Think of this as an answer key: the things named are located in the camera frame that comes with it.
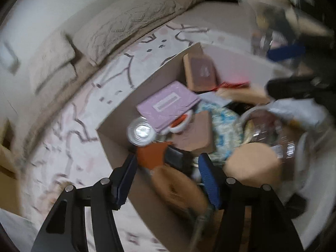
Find square carved cork coaster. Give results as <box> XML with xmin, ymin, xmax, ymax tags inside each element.
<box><xmin>183</xmin><ymin>53</ymin><xmax>217</xmax><ymax>92</ymax></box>

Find small black box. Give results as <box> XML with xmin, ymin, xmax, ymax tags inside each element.
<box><xmin>163</xmin><ymin>145</ymin><xmax>194</xmax><ymax>175</ymax></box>

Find orange white scissors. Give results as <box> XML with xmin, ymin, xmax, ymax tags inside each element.
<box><xmin>159</xmin><ymin>110</ymin><xmax>194</xmax><ymax>135</ymax></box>

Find white medicine pouch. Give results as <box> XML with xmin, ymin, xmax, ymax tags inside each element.
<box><xmin>266</xmin><ymin>98</ymin><xmax>334</xmax><ymax>133</ymax></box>

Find red packet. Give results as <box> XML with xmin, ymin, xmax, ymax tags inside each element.
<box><xmin>211</xmin><ymin>82</ymin><xmax>250</xmax><ymax>92</ymax></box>

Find clear plastic bin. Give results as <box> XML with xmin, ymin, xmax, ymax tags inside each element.
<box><xmin>238</xmin><ymin>0</ymin><xmax>319</xmax><ymax>57</ymax></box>

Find round wooden lid box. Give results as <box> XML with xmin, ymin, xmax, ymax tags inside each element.
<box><xmin>223</xmin><ymin>143</ymin><xmax>282</xmax><ymax>189</ymax></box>

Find wooden bedside shelf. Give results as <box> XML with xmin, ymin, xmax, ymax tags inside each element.
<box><xmin>1</xmin><ymin>119</ymin><xmax>21</xmax><ymax>216</ymax></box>

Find cartoon bunny bedsheet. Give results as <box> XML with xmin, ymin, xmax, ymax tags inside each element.
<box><xmin>22</xmin><ymin>22</ymin><xmax>251</xmax><ymax>229</ymax></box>

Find white storage box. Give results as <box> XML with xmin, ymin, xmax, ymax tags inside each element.
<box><xmin>96</xmin><ymin>41</ymin><xmax>336</xmax><ymax>252</ymax></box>

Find floral fabric pouch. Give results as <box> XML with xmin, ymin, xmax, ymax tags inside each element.
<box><xmin>196</xmin><ymin>101</ymin><xmax>243</xmax><ymax>167</ymax></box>

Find beige folded blanket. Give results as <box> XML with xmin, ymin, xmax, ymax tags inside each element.
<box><xmin>13</xmin><ymin>0</ymin><xmax>203</xmax><ymax>156</ymax></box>

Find silver metal tin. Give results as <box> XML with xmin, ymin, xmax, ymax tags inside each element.
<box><xmin>126</xmin><ymin>117</ymin><xmax>157</xmax><ymax>147</ymax></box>

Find purple card box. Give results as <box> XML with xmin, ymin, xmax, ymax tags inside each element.
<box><xmin>136</xmin><ymin>81</ymin><xmax>200</xmax><ymax>133</ymax></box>

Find small fluffy beige pillow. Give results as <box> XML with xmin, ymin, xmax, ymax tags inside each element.
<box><xmin>27</xmin><ymin>30</ymin><xmax>76</xmax><ymax>95</ymax></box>

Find right quilted beige pillow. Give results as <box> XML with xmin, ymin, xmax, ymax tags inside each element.
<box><xmin>72</xmin><ymin>0</ymin><xmax>182</xmax><ymax>66</ymax></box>

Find white hanging paper bag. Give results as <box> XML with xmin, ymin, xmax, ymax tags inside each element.
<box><xmin>0</xmin><ymin>41</ymin><xmax>20</xmax><ymax>76</ymax></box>

